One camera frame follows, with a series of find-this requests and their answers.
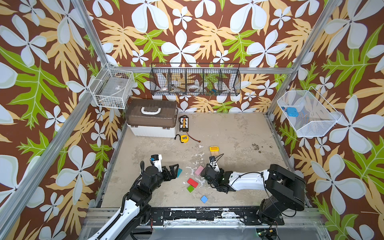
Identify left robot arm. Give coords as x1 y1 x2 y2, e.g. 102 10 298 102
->
89 159 179 240

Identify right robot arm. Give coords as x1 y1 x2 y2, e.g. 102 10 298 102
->
201 162 306 225

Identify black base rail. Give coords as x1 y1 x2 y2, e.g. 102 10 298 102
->
149 206 285 226

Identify white wire basket left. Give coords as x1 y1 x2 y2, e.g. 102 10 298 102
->
90 68 135 109

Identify black orange battery charger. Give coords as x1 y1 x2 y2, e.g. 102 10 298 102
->
179 115 189 133

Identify yellow tape measure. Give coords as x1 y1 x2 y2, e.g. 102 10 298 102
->
174 134 190 143

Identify blue object in basket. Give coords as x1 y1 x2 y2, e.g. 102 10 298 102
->
285 107 299 118

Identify blue block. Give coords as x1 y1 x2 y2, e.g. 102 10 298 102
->
201 196 208 204

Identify green block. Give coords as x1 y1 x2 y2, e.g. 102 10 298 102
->
187 186 195 193

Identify brown lid tool box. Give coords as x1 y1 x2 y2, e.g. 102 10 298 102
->
126 99 179 138

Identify teal wedge block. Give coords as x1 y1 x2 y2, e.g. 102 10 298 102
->
177 168 183 178

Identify pink block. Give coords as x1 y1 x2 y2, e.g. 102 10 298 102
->
194 166 204 176

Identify white mesh basket right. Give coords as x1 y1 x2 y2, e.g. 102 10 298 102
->
277 87 342 138

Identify black wire basket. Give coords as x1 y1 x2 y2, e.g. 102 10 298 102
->
149 63 242 96

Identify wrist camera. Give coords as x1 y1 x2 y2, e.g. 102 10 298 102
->
150 154 163 173
209 156 220 172

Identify yellow red striped block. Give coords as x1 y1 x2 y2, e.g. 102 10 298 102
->
210 146 219 152

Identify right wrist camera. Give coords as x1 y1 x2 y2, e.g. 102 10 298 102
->
209 156 220 172

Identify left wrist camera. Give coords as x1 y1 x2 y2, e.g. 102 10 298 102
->
150 154 163 173

